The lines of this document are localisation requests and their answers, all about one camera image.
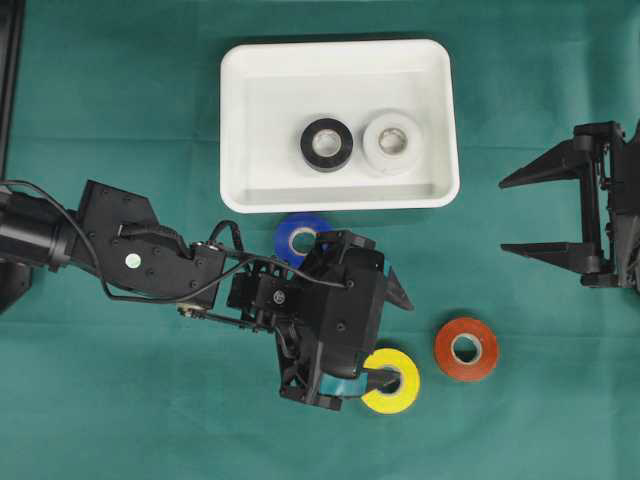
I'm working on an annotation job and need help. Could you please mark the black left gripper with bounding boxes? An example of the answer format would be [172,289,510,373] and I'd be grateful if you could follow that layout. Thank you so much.
[227,230,414,410]

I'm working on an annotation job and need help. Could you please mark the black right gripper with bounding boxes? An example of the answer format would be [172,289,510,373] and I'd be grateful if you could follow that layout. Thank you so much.
[499,121,639,291]

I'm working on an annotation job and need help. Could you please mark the yellow tape roll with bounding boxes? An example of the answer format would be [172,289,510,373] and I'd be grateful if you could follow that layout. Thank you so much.
[361,348,420,414]

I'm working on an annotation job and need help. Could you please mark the white tape roll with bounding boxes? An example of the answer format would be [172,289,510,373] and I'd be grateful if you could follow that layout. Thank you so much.
[362,110,425,176]

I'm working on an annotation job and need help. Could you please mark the black tape roll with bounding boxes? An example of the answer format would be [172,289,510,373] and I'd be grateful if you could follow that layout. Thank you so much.
[300,118,354,173]

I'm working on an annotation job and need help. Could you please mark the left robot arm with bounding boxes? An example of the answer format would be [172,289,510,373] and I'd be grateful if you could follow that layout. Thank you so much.
[1,180,420,414]

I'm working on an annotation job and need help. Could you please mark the red tape roll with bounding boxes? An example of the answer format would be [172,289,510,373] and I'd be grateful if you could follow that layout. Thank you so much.
[433,316,500,383]

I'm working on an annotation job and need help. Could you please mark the blue tape roll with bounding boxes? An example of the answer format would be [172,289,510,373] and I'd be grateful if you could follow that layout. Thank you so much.
[274,213,333,268]

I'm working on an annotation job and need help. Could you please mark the white plastic case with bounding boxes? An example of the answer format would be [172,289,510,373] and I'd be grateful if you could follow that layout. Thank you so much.
[220,39,460,213]

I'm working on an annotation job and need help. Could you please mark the green table cloth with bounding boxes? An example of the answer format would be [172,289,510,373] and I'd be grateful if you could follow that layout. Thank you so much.
[1,1,639,479]

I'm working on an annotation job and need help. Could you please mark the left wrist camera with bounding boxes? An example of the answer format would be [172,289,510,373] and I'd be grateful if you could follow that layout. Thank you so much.
[298,230,386,378]

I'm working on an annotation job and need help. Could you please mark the black camera cable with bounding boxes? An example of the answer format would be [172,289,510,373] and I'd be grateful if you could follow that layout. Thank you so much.
[0,179,351,304]

